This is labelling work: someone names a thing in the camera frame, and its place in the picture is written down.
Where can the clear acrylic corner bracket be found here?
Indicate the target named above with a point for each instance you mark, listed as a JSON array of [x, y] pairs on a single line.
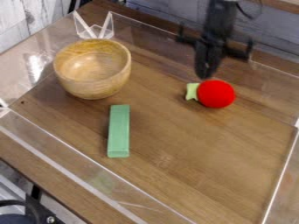
[[96, 31]]

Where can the green rectangular block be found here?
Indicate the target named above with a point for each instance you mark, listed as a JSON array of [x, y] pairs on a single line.
[[117, 141]]

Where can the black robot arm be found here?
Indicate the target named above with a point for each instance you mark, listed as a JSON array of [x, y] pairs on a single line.
[[220, 19]]

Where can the wooden bowl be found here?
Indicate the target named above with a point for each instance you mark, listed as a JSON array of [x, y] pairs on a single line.
[[92, 68]]

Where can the clear acrylic tray wall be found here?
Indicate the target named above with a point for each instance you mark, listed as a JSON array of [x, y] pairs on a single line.
[[204, 166]]

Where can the black clamp with cable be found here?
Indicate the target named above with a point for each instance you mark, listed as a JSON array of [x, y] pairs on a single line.
[[21, 209]]

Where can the red plush tomato toy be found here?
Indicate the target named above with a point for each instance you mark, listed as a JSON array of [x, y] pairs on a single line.
[[212, 93]]

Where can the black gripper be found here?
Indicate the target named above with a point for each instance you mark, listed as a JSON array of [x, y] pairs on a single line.
[[211, 50]]

